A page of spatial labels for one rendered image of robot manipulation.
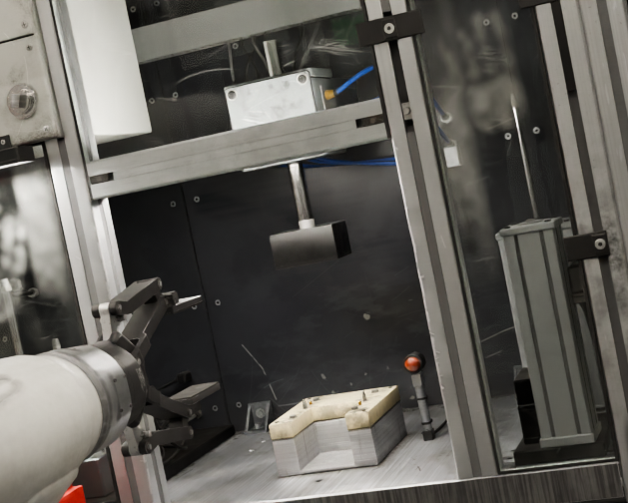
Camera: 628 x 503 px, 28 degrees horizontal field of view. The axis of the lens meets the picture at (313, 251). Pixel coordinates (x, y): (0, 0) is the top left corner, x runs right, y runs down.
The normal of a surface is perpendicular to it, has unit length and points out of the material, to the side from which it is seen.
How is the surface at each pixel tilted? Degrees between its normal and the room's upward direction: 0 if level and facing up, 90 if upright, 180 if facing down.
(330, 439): 90
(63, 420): 86
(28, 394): 55
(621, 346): 90
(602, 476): 90
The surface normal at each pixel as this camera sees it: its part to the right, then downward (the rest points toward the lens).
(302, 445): 0.93, -0.17
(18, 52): -0.31, 0.11
